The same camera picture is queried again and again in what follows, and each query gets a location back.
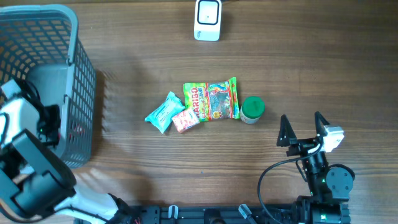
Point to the green lid jar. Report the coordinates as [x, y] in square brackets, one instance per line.
[252, 109]

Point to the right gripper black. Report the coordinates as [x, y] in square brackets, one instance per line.
[300, 145]

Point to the grey plastic shopping basket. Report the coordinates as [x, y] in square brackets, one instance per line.
[40, 43]

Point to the green Haribo gummy bag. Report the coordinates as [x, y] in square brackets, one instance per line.
[213, 101]

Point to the teal tissue packet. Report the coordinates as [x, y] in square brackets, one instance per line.
[161, 118]

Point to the white barcode scanner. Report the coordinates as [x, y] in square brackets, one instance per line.
[207, 20]

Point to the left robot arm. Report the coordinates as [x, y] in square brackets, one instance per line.
[35, 182]

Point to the small red candy packet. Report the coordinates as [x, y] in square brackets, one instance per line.
[185, 120]

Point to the black mounting rail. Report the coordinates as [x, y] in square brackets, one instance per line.
[283, 213]

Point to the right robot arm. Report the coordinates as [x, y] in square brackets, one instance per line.
[329, 185]

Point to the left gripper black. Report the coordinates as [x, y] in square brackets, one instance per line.
[53, 135]

